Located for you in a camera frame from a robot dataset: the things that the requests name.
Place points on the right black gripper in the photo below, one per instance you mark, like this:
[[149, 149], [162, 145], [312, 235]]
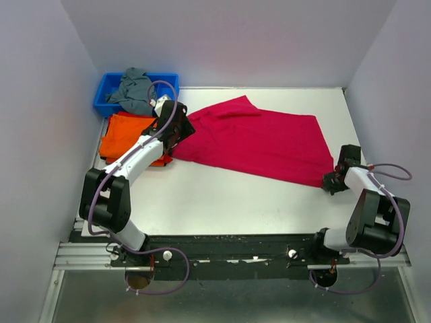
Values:
[[328, 184]]

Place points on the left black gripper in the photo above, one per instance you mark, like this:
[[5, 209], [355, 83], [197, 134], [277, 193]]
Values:
[[188, 128]]

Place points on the magenta t shirt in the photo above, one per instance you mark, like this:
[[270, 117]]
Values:
[[236, 135]]

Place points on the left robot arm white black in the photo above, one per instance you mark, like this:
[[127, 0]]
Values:
[[106, 197]]

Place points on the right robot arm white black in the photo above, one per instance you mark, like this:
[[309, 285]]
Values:
[[378, 222]]

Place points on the blue plastic bin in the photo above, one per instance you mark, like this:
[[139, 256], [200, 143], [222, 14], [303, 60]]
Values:
[[110, 83]]

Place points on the grey t shirt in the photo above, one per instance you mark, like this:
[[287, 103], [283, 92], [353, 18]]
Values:
[[134, 93]]

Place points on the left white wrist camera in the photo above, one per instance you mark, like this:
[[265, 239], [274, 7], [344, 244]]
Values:
[[161, 102]]

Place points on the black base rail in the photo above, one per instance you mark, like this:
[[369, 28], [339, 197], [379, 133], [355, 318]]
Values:
[[230, 257]]

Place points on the aluminium extrusion frame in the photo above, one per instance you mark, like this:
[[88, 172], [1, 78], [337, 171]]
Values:
[[93, 255]]

